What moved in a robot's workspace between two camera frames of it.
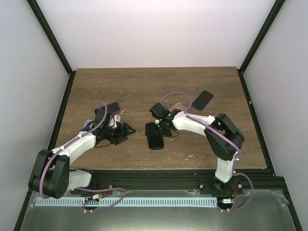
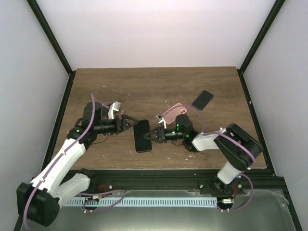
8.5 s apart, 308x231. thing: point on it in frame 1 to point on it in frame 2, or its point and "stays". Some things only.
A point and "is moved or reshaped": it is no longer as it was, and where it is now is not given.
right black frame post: (275, 11) stays
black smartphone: (156, 143) is moved or reshaped
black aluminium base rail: (206, 179) stays
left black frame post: (42, 20) stays
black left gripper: (121, 134) to (118, 129)
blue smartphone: (202, 100) stays
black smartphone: (156, 143) is moved or reshaped
